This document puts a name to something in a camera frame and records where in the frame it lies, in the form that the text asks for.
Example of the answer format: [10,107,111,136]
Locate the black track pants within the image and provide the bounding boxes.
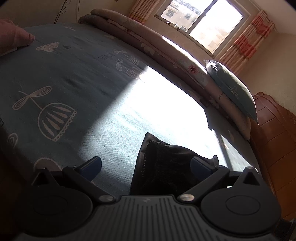
[128,132,219,196]

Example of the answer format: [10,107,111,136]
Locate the beige floral pillow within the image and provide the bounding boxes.
[204,85,251,141]

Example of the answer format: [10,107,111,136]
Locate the wooden headboard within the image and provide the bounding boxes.
[250,92,295,220]

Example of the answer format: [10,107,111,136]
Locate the blue floral bed sheet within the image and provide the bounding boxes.
[1,24,258,196]

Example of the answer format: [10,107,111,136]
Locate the blue floral pillow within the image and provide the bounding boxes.
[205,60,258,122]

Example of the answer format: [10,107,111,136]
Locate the pink floral quilt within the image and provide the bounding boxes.
[79,9,232,117]

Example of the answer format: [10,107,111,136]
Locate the pink cloth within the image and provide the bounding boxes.
[0,19,35,56]

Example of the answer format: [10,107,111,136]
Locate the window with white frame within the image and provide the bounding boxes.
[155,0,250,58]

